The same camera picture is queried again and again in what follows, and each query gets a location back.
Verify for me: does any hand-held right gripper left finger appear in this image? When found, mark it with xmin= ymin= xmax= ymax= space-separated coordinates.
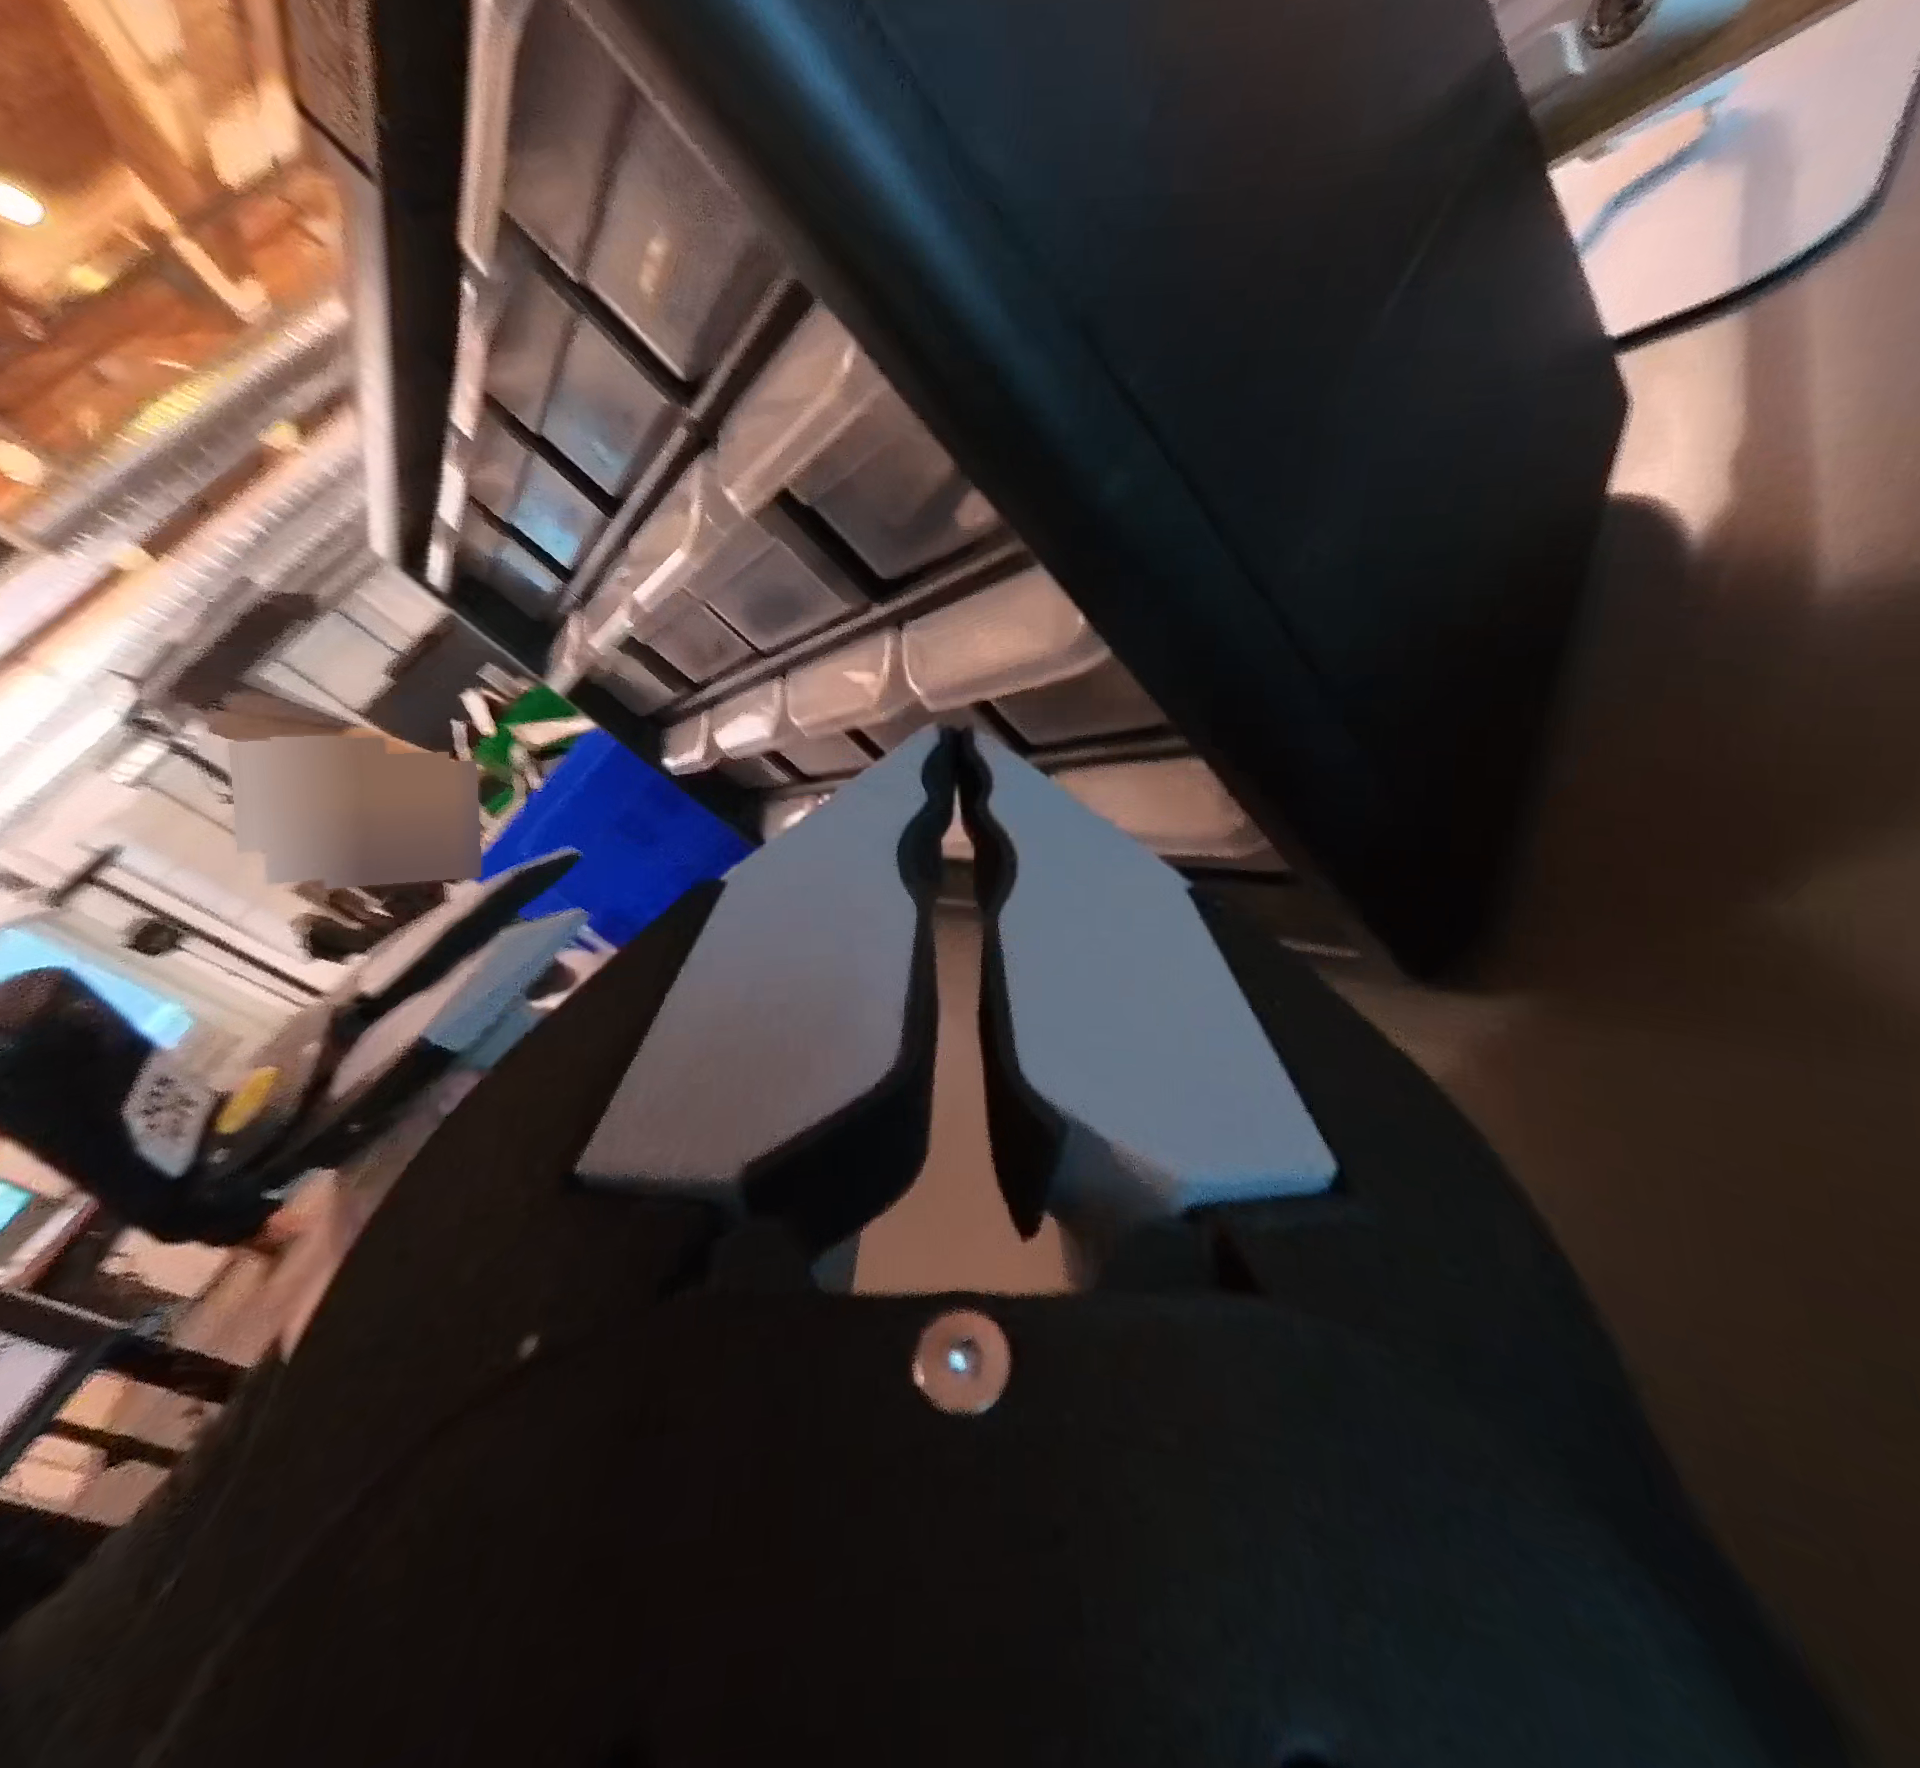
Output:
xmin=574 ymin=725 xmax=970 ymax=1256

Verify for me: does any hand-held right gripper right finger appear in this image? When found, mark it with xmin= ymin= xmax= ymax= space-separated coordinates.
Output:
xmin=962 ymin=728 xmax=1340 ymax=1241

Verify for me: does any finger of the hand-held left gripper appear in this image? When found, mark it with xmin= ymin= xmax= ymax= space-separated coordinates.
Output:
xmin=337 ymin=845 xmax=589 ymax=1016
xmin=307 ymin=910 xmax=590 ymax=1145

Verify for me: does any blue plastic bin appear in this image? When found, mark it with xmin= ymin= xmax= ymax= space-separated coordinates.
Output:
xmin=481 ymin=725 xmax=760 ymax=953

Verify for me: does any green plastic bin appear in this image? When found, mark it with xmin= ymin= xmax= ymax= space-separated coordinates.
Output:
xmin=463 ymin=684 xmax=590 ymax=788

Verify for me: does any bank of clear drawers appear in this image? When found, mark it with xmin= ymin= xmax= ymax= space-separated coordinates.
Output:
xmin=426 ymin=0 xmax=1293 ymax=886

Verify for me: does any black drawer cabinet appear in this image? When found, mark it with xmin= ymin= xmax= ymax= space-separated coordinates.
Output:
xmin=263 ymin=0 xmax=1631 ymax=983

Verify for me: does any grey rounded pad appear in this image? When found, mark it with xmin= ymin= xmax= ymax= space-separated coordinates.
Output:
xmin=1549 ymin=72 xmax=1920 ymax=347

